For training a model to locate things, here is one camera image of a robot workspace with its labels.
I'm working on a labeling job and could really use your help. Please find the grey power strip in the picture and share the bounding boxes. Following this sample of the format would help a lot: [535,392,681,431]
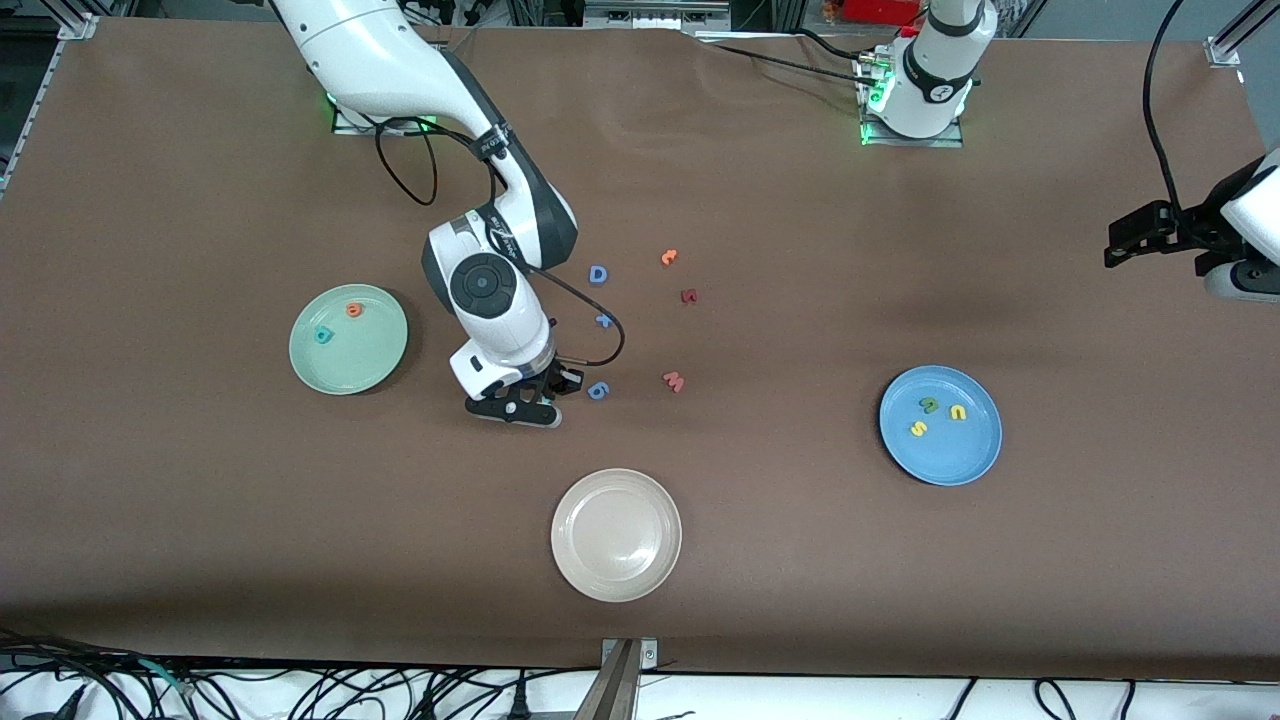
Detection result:
[583,0,733,31]

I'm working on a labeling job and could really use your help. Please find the teal floor cable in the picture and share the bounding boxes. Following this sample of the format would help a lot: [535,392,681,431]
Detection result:
[135,658,196,697]

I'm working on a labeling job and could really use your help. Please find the brown table cover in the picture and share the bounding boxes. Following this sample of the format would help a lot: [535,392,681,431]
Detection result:
[0,18,1280,683]

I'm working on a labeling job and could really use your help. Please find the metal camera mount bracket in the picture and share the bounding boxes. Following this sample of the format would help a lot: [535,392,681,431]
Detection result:
[575,638,659,720]

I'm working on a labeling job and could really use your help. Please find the aluminium frame profile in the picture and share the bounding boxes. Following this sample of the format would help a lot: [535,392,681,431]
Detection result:
[0,10,101,196]
[1205,0,1280,67]

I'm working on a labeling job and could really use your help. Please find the blue plate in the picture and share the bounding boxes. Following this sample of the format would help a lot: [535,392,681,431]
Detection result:
[878,364,1004,488]

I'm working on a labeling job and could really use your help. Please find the black base cable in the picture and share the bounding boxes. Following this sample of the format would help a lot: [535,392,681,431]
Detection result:
[790,28,881,63]
[695,38,881,89]

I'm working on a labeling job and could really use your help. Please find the tangled black floor cables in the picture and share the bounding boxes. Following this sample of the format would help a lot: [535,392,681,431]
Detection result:
[0,628,601,720]

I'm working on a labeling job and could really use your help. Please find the beige plate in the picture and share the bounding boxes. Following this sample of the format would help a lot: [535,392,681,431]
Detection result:
[550,468,684,604]

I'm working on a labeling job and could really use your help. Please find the red box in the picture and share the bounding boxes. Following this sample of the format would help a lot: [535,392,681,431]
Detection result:
[838,0,926,26]

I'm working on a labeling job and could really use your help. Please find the light green plate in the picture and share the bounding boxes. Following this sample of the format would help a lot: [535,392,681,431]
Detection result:
[288,283,410,396]

